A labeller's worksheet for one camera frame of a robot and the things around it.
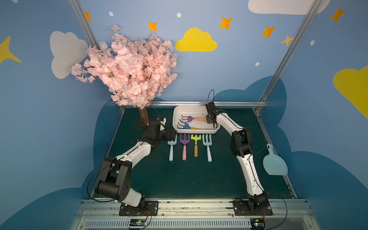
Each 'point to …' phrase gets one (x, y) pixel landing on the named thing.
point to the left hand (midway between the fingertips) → (170, 129)
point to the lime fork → (196, 138)
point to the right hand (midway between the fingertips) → (215, 116)
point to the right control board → (258, 224)
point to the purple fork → (184, 142)
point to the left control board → (137, 223)
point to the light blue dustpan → (273, 164)
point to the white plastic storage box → (192, 120)
